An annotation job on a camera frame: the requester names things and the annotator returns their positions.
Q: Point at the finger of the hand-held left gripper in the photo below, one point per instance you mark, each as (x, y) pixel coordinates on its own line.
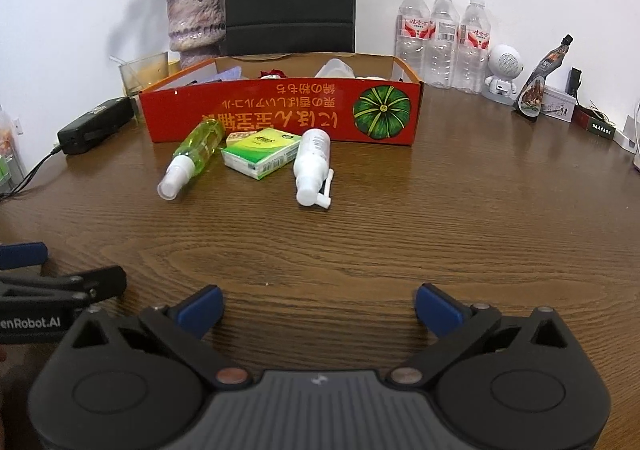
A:
(95, 282)
(22, 255)

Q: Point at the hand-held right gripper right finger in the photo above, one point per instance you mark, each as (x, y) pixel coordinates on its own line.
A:
(440, 310)

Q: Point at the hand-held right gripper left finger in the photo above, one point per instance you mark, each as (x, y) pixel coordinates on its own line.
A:
(202, 312)

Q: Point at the wooden desktop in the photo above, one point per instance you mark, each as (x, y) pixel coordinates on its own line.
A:
(400, 230)

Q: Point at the clear plastic packets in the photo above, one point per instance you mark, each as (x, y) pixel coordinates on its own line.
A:
(7, 149)

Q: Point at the black electronic device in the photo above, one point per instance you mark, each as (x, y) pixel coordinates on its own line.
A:
(95, 124)

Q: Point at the green spray bottle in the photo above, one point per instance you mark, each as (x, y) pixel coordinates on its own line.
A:
(200, 144)

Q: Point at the green tissue pack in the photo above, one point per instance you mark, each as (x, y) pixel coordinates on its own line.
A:
(260, 149)

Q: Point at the white spray bottle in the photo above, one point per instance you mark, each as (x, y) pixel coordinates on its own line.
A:
(310, 154)

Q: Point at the clear glass cup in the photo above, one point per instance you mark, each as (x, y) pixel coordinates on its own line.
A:
(142, 74)

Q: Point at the red cardboard box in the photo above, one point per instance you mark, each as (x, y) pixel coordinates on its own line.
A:
(300, 114)

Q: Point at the small white tin box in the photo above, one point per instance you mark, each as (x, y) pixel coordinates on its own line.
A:
(559, 104)

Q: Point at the dark red box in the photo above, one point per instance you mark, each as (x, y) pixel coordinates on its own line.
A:
(592, 124)

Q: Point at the dark sauce bottle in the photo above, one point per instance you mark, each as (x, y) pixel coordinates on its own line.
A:
(537, 84)

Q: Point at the white robot speaker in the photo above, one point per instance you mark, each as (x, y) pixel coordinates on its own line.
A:
(504, 64)

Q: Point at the clear water bottle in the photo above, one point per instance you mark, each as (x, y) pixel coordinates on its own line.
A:
(472, 54)
(412, 39)
(442, 49)

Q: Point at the small black block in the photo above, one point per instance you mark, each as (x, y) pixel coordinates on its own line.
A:
(574, 84)

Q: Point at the purple ceramic vase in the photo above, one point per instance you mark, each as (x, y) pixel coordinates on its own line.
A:
(195, 19)

